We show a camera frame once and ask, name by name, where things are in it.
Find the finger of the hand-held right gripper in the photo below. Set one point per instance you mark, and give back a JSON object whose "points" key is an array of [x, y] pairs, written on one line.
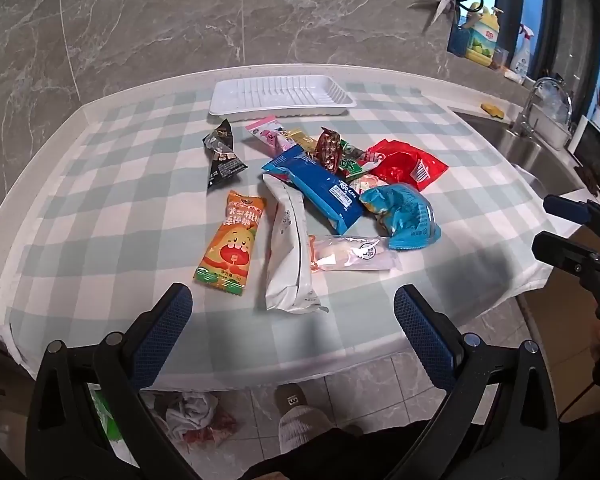
{"points": [[560, 205], [565, 255]]}

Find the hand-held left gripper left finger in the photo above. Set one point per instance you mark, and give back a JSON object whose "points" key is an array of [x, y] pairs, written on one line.
{"points": [[162, 330]]}

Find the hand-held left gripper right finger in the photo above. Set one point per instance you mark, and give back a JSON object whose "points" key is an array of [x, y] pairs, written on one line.
{"points": [[422, 330]]}

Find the translucent pale pink snack packet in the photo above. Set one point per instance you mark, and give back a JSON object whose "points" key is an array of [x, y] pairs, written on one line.
{"points": [[350, 252]]}

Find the orange cartoon snack packet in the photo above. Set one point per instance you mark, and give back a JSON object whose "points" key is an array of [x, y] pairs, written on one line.
{"points": [[230, 245]]}

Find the teal snack packet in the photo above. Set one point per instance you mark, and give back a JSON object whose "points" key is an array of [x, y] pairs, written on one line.
{"points": [[410, 215]]}

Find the white snack packet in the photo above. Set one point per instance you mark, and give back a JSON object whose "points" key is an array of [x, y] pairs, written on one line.
{"points": [[285, 245]]}

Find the small pink red snack packet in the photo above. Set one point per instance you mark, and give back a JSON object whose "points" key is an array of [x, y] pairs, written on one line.
{"points": [[366, 184]]}

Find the dark blue snack packet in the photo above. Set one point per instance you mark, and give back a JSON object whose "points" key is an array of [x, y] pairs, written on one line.
{"points": [[320, 185]]}

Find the black triangular snack packet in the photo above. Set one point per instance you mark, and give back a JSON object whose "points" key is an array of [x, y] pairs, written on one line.
{"points": [[222, 160]]}

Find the green snack packet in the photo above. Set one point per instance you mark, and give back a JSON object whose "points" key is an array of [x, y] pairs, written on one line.
{"points": [[350, 160]]}

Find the brown red candy packet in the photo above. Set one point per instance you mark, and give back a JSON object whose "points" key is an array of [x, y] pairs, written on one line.
{"points": [[328, 152]]}

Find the pink cartoon snack packet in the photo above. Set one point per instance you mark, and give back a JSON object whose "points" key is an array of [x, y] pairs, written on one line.
{"points": [[270, 135]]}

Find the gold snack packet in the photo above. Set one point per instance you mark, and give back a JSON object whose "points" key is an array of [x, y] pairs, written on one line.
{"points": [[300, 139]]}

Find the white plastic tray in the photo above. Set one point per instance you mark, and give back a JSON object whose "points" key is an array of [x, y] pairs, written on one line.
{"points": [[280, 95]]}

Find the white appliance with dark screen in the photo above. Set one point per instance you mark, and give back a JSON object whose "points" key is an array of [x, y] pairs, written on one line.
{"points": [[597, 155]]}

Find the steel sink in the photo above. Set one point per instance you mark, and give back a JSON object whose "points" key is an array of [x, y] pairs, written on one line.
{"points": [[525, 152]]}

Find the white plastic container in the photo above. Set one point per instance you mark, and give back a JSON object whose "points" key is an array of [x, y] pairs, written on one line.
{"points": [[552, 127]]}

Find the crumpled rags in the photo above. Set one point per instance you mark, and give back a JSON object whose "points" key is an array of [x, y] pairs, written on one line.
{"points": [[195, 415]]}

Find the chrome faucet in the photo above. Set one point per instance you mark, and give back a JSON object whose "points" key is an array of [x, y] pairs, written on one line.
{"points": [[530, 105]]}

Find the green plastic bag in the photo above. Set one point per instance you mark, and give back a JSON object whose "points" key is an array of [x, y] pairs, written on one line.
{"points": [[107, 420]]}

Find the yellow sponge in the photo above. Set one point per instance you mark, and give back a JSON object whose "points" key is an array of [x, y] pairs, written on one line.
{"points": [[493, 110]]}

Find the person's leg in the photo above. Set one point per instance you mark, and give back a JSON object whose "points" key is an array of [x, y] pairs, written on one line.
{"points": [[310, 435]]}

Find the white spray bottle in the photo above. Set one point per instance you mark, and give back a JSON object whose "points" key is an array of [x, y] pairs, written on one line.
{"points": [[522, 55]]}

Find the yellow dish soap bottle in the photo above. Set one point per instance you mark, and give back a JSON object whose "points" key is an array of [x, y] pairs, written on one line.
{"points": [[482, 35]]}

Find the blue cup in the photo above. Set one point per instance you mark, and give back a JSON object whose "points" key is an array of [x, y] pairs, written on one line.
{"points": [[457, 41]]}

